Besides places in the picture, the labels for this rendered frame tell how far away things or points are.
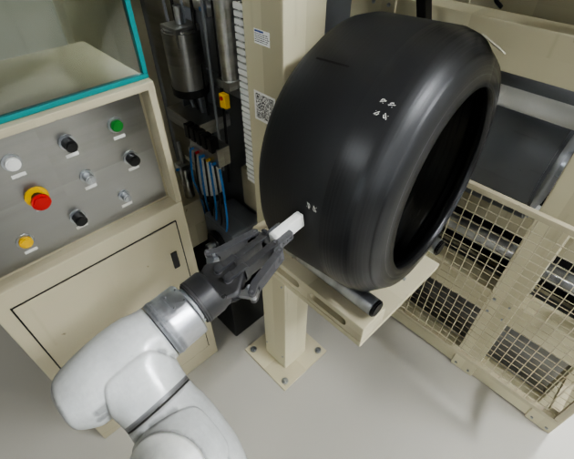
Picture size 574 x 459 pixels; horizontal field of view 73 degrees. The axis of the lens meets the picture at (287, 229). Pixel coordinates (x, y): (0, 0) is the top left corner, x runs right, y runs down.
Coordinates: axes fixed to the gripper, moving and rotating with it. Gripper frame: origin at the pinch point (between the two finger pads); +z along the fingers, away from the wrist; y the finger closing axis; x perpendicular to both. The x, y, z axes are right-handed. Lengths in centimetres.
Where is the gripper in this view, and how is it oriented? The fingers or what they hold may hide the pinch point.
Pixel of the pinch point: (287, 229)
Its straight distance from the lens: 67.7
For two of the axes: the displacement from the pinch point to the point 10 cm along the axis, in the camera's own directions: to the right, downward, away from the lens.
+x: 1.0, 6.5, 7.5
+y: -6.9, -5.0, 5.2
